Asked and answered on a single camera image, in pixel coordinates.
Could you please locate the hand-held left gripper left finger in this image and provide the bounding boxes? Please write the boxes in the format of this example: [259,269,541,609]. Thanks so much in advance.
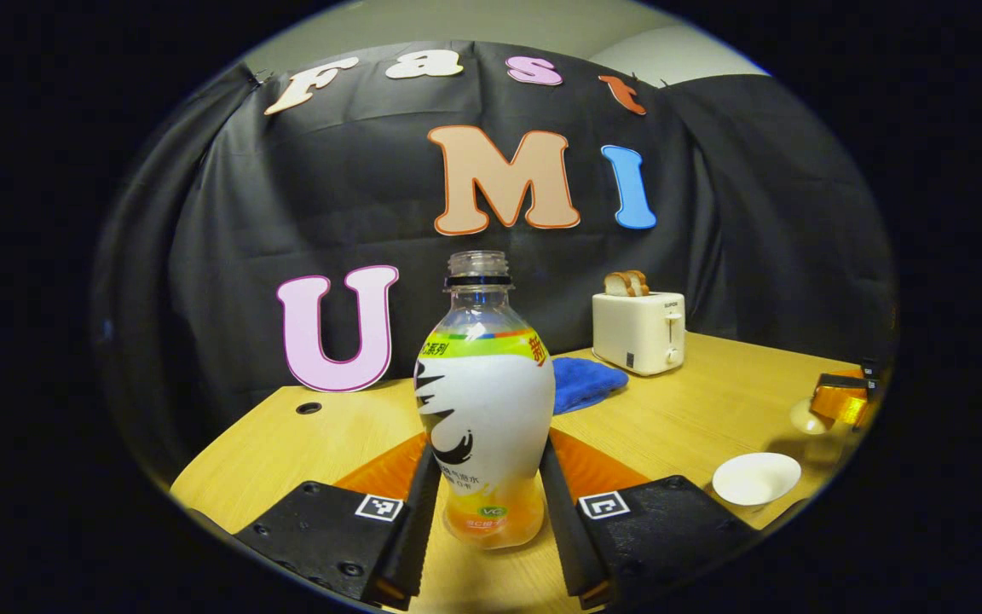
[234,431,442,611]

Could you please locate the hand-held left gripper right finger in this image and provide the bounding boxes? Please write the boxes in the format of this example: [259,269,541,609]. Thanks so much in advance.
[540,429,758,610]

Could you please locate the beige teacup lid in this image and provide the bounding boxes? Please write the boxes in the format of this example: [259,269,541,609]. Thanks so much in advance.
[789,397,838,437]

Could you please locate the beige ceramic teacup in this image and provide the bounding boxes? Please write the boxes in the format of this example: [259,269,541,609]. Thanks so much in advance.
[712,452,802,507]

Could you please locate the white orange water bottle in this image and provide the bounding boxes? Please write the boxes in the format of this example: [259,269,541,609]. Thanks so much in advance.
[413,251,557,550]

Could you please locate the blue towel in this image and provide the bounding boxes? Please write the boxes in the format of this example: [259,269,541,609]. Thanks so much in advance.
[552,356,630,416]

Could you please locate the cream toaster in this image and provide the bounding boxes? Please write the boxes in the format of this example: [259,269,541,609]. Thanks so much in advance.
[592,292,686,377]

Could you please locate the black backdrop cloth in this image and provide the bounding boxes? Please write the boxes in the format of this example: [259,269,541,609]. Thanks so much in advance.
[90,38,897,489]

